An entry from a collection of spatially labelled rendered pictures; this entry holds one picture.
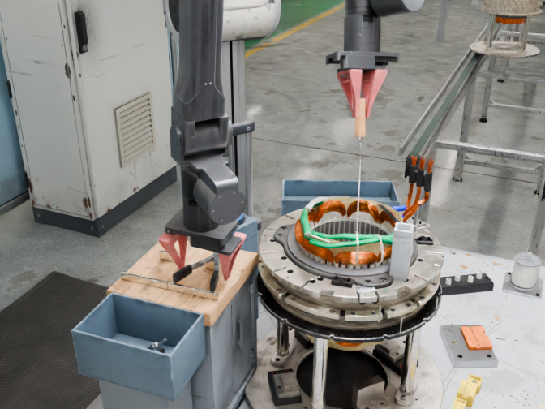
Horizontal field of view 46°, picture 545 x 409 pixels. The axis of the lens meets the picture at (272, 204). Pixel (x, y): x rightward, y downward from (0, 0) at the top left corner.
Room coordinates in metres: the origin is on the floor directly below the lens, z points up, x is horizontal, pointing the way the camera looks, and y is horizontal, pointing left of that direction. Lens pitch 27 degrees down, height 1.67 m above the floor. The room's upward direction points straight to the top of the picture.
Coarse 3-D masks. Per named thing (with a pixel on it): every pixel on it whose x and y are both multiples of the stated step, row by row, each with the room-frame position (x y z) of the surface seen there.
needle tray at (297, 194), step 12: (288, 180) 1.32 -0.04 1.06; (300, 180) 1.31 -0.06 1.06; (312, 180) 1.31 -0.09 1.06; (324, 180) 1.31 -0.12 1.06; (336, 180) 1.31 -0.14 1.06; (348, 180) 1.31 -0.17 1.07; (360, 180) 1.31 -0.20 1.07; (372, 180) 1.31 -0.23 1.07; (288, 192) 1.32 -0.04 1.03; (300, 192) 1.31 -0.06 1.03; (312, 192) 1.31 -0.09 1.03; (324, 192) 1.31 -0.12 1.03; (336, 192) 1.31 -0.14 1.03; (348, 192) 1.31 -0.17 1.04; (360, 192) 1.31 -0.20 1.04; (372, 192) 1.31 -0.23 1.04; (384, 192) 1.31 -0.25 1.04; (396, 192) 1.25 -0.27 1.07; (288, 204) 1.21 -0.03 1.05; (300, 204) 1.21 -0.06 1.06; (396, 204) 1.20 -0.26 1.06
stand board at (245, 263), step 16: (144, 256) 0.98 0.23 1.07; (192, 256) 0.98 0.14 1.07; (240, 256) 0.98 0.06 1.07; (256, 256) 0.99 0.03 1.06; (128, 272) 0.93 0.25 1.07; (144, 272) 0.93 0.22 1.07; (160, 272) 0.93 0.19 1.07; (192, 272) 0.93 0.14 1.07; (208, 272) 0.93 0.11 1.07; (240, 272) 0.93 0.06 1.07; (112, 288) 0.88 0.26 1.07; (128, 288) 0.88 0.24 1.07; (144, 288) 0.88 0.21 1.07; (160, 288) 0.88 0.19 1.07; (208, 288) 0.88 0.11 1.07; (224, 288) 0.88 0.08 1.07; (176, 304) 0.84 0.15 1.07; (192, 304) 0.84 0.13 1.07; (208, 304) 0.84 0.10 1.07; (224, 304) 0.86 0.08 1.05; (208, 320) 0.81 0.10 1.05
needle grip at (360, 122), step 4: (360, 100) 0.98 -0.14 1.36; (364, 100) 0.98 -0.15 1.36; (360, 104) 0.98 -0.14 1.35; (364, 104) 0.98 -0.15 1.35; (360, 108) 0.97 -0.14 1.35; (364, 108) 0.98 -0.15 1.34; (360, 112) 0.97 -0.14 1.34; (364, 112) 0.97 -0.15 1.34; (360, 116) 0.97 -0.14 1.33; (364, 116) 0.97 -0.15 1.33; (356, 120) 0.97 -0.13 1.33; (360, 120) 0.97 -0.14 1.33; (364, 120) 0.97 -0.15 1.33; (356, 124) 0.97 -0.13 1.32; (360, 124) 0.96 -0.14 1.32; (364, 124) 0.97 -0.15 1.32; (356, 128) 0.97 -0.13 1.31; (360, 128) 0.96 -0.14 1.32; (364, 128) 0.96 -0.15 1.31; (356, 132) 0.96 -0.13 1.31; (360, 132) 0.96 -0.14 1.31; (364, 132) 0.96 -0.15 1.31; (356, 136) 0.96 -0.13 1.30; (360, 136) 0.96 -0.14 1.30; (364, 136) 0.96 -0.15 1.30
